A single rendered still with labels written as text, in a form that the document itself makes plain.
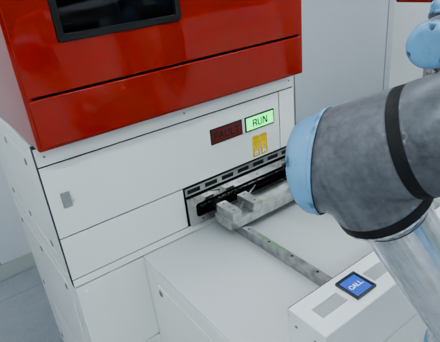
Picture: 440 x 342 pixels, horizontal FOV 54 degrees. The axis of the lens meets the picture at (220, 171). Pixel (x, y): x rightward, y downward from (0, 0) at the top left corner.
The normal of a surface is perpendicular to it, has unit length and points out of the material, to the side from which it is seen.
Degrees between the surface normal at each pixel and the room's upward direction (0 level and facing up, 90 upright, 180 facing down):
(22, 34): 90
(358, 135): 58
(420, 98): 36
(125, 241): 90
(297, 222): 0
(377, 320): 90
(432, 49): 90
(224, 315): 0
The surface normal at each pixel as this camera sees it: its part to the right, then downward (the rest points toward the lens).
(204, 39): 0.59, 0.30
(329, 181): -0.57, 0.47
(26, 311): -0.10, -0.90
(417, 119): -0.62, -0.22
